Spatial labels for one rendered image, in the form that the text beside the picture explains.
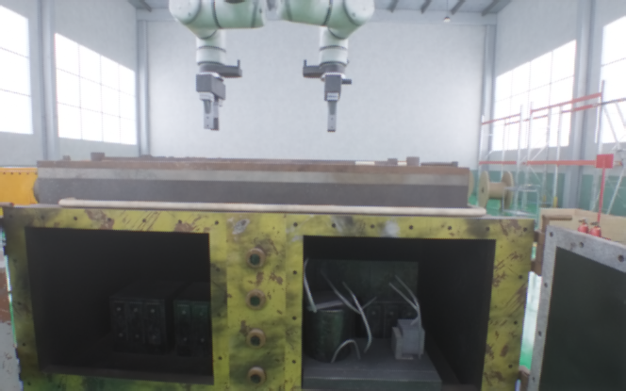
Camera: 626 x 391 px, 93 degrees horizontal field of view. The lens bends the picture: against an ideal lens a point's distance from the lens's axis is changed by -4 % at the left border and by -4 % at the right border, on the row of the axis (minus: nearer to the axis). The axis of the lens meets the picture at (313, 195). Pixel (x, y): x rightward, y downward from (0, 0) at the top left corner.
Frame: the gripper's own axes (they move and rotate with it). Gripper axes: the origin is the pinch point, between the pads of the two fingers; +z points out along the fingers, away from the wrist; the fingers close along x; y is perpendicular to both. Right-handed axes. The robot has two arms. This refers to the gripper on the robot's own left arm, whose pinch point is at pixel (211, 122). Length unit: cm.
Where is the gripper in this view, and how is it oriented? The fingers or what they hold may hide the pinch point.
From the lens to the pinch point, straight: 103.5
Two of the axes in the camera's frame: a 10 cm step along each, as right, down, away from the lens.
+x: -0.3, 1.0, -9.9
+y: -10.0, -0.2, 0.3
